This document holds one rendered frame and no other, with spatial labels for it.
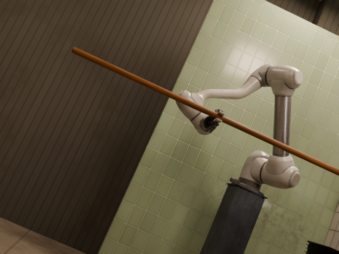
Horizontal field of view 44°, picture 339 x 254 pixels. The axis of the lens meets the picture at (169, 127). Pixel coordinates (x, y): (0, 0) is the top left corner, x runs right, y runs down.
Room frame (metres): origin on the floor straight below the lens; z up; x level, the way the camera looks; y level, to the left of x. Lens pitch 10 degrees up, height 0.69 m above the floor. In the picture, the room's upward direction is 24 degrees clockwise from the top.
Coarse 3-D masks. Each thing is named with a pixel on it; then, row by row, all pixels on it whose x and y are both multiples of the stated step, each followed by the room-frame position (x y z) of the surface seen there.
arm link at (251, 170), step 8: (256, 152) 2.71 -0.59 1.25; (264, 152) 2.71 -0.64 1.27; (248, 160) 2.72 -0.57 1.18; (256, 160) 2.67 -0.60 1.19; (264, 160) 2.65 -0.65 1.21; (248, 168) 2.70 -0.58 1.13; (256, 168) 2.65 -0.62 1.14; (240, 176) 2.74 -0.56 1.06; (248, 176) 2.69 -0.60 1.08; (256, 176) 2.66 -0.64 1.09
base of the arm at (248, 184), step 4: (232, 180) 2.73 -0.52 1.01; (236, 180) 2.73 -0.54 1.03; (240, 180) 2.72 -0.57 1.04; (244, 180) 2.70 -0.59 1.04; (248, 180) 2.68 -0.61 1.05; (240, 184) 2.66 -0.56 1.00; (244, 184) 2.66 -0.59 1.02; (248, 184) 2.68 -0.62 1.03; (252, 184) 2.68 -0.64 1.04; (256, 184) 2.68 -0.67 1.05; (248, 188) 2.67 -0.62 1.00; (252, 188) 2.67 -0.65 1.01; (256, 188) 2.69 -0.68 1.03; (256, 192) 2.68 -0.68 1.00; (260, 192) 2.68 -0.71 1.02
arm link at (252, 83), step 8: (248, 80) 2.46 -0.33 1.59; (256, 80) 2.45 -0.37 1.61; (240, 88) 2.44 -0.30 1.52; (248, 88) 2.44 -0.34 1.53; (256, 88) 2.46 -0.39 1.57; (184, 96) 2.29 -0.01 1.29; (192, 96) 2.30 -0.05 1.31; (200, 96) 2.32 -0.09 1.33; (208, 96) 2.37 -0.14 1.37; (216, 96) 2.39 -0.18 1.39; (224, 96) 2.40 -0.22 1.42; (232, 96) 2.41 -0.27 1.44; (240, 96) 2.43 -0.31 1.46; (184, 104) 2.30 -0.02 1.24; (200, 104) 2.31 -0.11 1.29; (184, 112) 2.32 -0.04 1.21; (192, 112) 2.30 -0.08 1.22
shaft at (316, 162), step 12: (96, 60) 1.98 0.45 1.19; (120, 72) 1.99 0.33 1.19; (144, 84) 2.00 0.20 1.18; (168, 96) 2.01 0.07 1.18; (180, 96) 2.01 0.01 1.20; (204, 108) 2.01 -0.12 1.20; (228, 120) 2.02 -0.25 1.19; (252, 132) 2.02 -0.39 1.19; (276, 144) 2.03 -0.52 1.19; (300, 156) 2.04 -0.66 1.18; (324, 168) 2.06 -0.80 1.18; (336, 168) 2.06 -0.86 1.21
